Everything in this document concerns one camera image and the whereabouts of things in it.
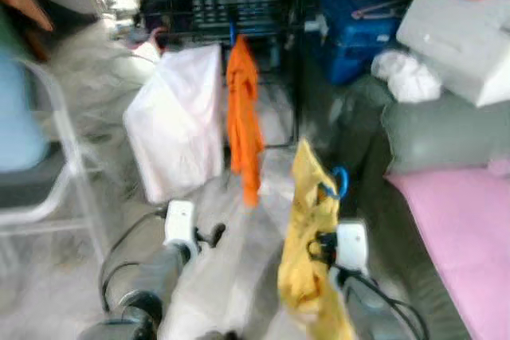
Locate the yellow shirt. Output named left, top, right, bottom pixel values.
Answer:
left=277, top=139, right=355, bottom=340

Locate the pink hanger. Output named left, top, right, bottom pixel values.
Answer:
left=351, top=0, right=399, bottom=21

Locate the grey left robot foot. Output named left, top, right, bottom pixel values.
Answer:
left=195, top=330, right=240, bottom=340

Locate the white shirt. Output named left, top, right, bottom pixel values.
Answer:
left=124, top=44, right=226, bottom=204

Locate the orange shirt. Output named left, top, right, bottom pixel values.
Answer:
left=226, top=35, right=265, bottom=207

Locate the dark grey cushion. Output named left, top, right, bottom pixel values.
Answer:
left=299, top=77, right=395, bottom=190

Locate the pink mattress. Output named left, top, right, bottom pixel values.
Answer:
left=386, top=157, right=510, bottom=340

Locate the light grey green cushion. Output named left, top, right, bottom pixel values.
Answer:
left=381, top=89, right=510, bottom=174

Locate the white crumpled cloth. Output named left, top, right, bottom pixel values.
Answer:
left=371, top=49, right=443, bottom=104

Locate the grey folding chair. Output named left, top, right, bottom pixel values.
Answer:
left=0, top=57, right=108, bottom=265

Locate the blue storage box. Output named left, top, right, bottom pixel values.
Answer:
left=311, top=0, right=407, bottom=86

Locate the light blue pillow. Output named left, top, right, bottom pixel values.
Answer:
left=0, top=45, right=50, bottom=174

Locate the white plastic box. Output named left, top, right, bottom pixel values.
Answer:
left=396, top=0, right=510, bottom=107

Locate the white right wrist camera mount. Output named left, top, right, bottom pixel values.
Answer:
left=335, top=221, right=370, bottom=272

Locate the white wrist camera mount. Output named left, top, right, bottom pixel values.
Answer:
left=335, top=221, right=370, bottom=272
left=163, top=201, right=198, bottom=247

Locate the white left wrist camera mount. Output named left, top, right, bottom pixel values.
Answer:
left=163, top=201, right=198, bottom=247

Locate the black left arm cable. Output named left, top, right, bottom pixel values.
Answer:
left=97, top=209, right=168, bottom=313

